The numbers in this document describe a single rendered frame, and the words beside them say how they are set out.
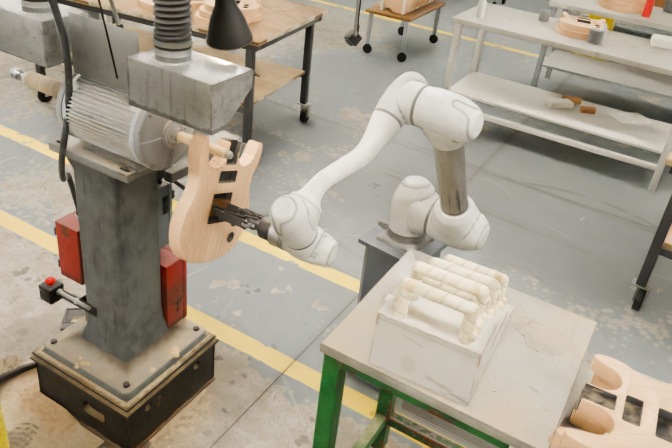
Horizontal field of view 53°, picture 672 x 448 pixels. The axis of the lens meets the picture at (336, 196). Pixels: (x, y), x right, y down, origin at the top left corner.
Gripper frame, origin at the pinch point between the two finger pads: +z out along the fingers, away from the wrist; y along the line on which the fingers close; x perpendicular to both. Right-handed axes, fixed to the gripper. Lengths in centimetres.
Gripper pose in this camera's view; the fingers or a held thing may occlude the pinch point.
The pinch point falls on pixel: (221, 208)
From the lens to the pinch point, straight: 213.6
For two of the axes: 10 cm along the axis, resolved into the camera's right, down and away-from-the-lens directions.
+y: 4.4, -0.6, 8.9
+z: -8.6, -3.2, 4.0
